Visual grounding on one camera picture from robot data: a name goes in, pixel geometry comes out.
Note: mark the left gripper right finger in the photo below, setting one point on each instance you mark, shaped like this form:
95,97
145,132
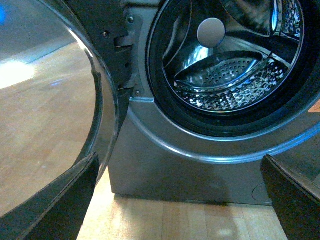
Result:
295,199

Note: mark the washing machine glass door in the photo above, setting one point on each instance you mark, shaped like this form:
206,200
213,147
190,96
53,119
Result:
57,101

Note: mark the grey front-load washing machine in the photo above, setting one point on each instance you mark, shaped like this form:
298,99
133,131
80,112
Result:
199,91

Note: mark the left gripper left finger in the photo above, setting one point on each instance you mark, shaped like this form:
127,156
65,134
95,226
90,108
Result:
56,212

